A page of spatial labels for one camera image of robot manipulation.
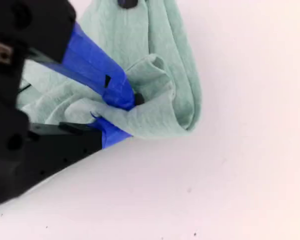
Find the green t-shirt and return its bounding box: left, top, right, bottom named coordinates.
left=16, top=0, right=203, bottom=140

